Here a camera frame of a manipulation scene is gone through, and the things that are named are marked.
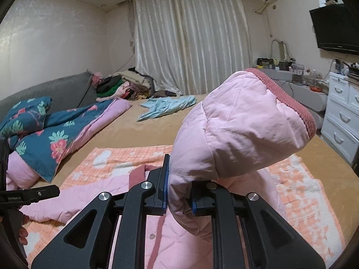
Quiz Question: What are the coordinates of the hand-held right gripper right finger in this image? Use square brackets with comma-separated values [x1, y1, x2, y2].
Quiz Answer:
[191, 182, 326, 269]

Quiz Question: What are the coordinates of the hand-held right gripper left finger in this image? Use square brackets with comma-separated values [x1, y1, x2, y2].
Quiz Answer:
[31, 154, 170, 269]

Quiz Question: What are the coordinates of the pink quilted jacket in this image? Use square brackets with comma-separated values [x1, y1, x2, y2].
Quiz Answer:
[20, 69, 318, 269]

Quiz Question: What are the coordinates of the pile of mixed clothes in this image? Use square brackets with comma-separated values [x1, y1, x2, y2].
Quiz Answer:
[92, 67, 186, 102]

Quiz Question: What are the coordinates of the person's left hand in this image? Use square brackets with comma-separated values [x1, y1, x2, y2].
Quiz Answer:
[17, 214, 30, 247]

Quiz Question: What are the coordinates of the bed with tan sheet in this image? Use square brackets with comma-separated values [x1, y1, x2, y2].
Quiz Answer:
[17, 93, 359, 261]

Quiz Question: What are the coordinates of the teal floral quilt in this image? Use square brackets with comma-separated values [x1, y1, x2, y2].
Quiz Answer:
[6, 99, 133, 191]

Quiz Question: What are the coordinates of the teal floral pillow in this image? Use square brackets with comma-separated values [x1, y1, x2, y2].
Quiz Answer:
[0, 97, 54, 142]

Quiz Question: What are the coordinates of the light blue garment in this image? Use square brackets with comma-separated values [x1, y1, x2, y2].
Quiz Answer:
[137, 95, 197, 123]

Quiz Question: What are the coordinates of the grey padded headboard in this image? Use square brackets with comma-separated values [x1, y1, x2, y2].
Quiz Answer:
[0, 71, 97, 113]

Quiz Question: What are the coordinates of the orange checked fleece blanket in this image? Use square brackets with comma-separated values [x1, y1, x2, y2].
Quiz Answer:
[17, 145, 347, 269]

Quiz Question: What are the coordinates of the grey curved dressing table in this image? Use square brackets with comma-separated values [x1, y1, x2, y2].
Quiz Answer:
[243, 67, 329, 121]

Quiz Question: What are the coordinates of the white striped curtain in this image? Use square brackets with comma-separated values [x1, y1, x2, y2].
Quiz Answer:
[127, 0, 253, 96]

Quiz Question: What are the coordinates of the clutter of small bottles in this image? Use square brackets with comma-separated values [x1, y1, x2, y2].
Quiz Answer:
[256, 57, 323, 84]

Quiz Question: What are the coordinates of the white drawer cabinet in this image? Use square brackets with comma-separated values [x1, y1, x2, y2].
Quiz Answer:
[320, 71, 359, 165]

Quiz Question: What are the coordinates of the clutter on drawer cabinet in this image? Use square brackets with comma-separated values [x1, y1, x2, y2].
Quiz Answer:
[332, 58, 359, 79]

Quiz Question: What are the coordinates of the grey arched hose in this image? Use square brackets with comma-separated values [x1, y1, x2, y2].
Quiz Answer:
[270, 39, 290, 63]

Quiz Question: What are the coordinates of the black wall television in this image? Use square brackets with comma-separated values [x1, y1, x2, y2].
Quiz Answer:
[309, 3, 359, 56]

